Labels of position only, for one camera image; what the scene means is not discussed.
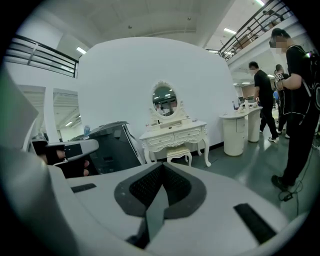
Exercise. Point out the cream brocade stool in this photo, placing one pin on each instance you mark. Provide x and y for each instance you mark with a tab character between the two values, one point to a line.
178	150

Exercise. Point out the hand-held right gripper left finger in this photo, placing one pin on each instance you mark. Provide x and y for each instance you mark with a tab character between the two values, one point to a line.
100	200

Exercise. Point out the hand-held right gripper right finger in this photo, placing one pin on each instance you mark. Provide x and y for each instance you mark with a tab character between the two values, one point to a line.
220	200

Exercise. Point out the white ornate vanity table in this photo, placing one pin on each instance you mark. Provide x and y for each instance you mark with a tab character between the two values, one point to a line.
175	136

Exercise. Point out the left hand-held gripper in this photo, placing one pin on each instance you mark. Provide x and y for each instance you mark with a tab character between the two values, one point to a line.
72	168

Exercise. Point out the ceiling light panel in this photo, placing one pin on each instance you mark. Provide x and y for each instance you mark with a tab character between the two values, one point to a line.
260	2
81	50
230	31

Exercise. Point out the light blue bottle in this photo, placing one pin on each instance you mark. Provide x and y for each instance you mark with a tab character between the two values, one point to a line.
87	129

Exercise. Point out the grey plastic bin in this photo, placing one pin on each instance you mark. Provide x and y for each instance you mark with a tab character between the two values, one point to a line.
112	150

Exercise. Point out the black balcony railing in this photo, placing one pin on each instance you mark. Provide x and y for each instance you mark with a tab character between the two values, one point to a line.
50	50
252	21

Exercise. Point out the person's left hand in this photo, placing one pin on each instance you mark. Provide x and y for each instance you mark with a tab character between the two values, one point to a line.
86	164

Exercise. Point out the group of small cosmetics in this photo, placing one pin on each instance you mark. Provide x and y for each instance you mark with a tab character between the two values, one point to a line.
246	106

